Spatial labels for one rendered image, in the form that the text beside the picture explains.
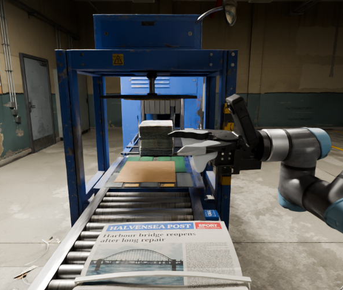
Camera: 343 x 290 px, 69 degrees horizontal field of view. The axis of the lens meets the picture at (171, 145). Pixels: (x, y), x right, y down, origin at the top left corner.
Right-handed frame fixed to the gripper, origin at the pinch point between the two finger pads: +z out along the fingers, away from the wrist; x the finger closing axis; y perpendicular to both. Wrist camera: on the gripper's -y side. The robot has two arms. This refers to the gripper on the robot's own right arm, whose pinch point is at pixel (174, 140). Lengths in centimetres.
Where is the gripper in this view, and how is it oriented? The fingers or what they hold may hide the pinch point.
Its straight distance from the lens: 52.8
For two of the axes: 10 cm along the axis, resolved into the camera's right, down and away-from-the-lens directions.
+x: -1.6, -3.4, 9.3
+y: -0.2, 9.4, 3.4
